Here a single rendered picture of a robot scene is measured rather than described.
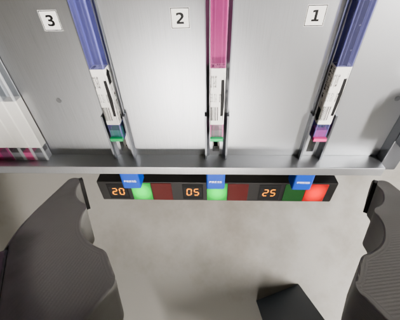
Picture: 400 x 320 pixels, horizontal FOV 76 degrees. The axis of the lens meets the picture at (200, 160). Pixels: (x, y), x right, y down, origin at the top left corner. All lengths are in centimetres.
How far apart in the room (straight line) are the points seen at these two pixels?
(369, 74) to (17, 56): 33
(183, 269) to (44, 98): 92
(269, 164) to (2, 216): 120
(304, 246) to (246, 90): 93
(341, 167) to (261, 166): 9
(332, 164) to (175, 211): 81
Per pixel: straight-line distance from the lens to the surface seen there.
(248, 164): 30
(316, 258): 117
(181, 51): 25
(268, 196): 39
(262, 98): 27
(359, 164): 35
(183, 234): 108
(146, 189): 38
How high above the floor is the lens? 103
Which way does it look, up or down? 87 degrees down
